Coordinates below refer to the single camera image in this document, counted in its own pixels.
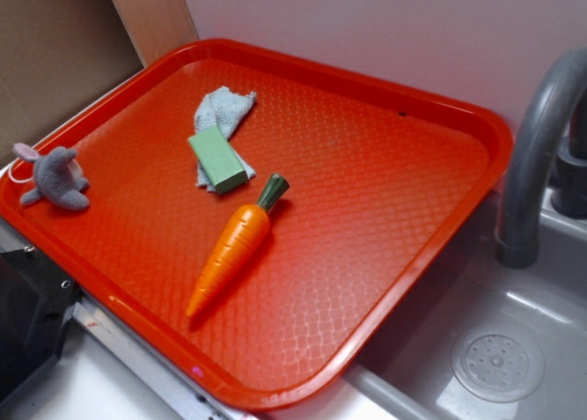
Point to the green rectangular sponge block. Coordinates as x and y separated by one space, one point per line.
217 159

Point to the grey plastic toy faucet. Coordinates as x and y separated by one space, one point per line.
550 146

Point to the red plastic serving tray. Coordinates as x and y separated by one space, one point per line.
381 177

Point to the grey plush bunny toy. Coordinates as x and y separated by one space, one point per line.
56 176

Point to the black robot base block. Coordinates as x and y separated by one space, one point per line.
37 301

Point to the grey plastic toy sink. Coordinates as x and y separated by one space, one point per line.
476 340

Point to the orange plastic toy carrot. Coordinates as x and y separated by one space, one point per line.
237 243

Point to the light blue folded cloth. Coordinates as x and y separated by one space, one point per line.
224 109

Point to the light wooden board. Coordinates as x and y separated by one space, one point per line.
156 27

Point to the brown cardboard panel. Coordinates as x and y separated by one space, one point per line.
57 57

